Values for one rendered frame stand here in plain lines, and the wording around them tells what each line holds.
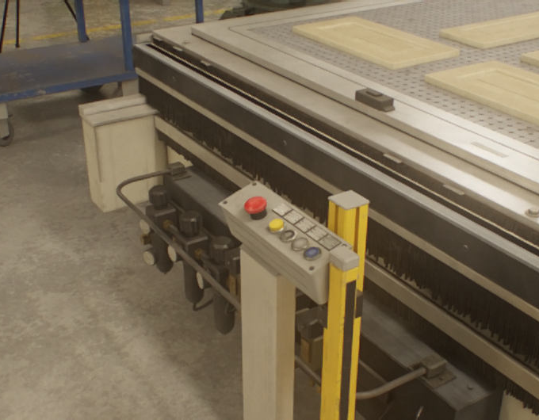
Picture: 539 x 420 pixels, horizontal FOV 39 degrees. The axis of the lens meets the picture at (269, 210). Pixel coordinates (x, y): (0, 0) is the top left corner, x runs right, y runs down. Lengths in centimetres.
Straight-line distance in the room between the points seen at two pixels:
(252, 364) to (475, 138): 71
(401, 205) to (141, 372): 111
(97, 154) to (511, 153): 141
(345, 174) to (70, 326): 125
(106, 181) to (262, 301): 137
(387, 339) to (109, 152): 128
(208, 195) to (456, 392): 102
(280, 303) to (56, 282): 166
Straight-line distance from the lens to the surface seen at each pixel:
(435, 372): 160
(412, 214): 161
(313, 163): 186
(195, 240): 219
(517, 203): 155
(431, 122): 184
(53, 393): 241
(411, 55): 230
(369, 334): 170
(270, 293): 133
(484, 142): 175
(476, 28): 267
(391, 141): 178
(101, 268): 295
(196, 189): 232
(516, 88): 208
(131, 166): 266
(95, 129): 257
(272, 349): 139
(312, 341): 172
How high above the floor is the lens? 152
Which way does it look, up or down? 27 degrees down
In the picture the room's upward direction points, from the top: straight up
